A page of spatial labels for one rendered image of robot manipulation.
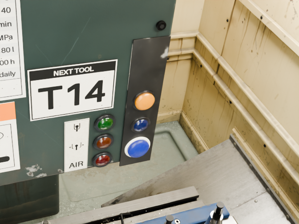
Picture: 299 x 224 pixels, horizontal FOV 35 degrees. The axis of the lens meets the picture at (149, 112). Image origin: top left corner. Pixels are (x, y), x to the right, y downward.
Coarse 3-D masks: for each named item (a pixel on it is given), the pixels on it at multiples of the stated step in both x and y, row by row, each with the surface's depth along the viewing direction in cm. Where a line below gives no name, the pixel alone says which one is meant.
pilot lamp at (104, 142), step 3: (102, 138) 59; (105, 138) 59; (108, 138) 59; (99, 141) 59; (102, 141) 59; (105, 141) 59; (108, 141) 59; (111, 141) 60; (99, 144) 59; (102, 144) 59; (105, 144) 59; (108, 144) 59; (99, 147) 59; (102, 147) 59; (105, 147) 60
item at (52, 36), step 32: (32, 0) 44; (64, 0) 45; (96, 0) 46; (128, 0) 48; (160, 0) 49; (32, 32) 46; (64, 32) 47; (96, 32) 49; (128, 32) 50; (160, 32) 52; (32, 64) 48; (64, 64) 50; (128, 64) 53; (32, 128) 54; (64, 128) 56; (32, 160) 57; (64, 160) 59
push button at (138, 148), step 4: (136, 140) 61; (140, 140) 61; (144, 140) 62; (132, 144) 61; (136, 144) 61; (140, 144) 61; (144, 144) 62; (148, 144) 62; (128, 148) 62; (132, 148) 61; (136, 148) 62; (140, 148) 62; (144, 148) 62; (148, 148) 63; (128, 152) 62; (132, 152) 62; (136, 152) 62; (140, 152) 62; (144, 152) 63; (132, 156) 62; (136, 156) 63; (140, 156) 63
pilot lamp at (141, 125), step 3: (141, 120) 59; (144, 120) 59; (138, 123) 59; (141, 123) 59; (144, 123) 59; (147, 123) 60; (135, 126) 59; (138, 126) 59; (141, 126) 59; (144, 126) 60; (147, 126) 60; (135, 129) 60; (138, 129) 60; (141, 129) 60; (144, 129) 60
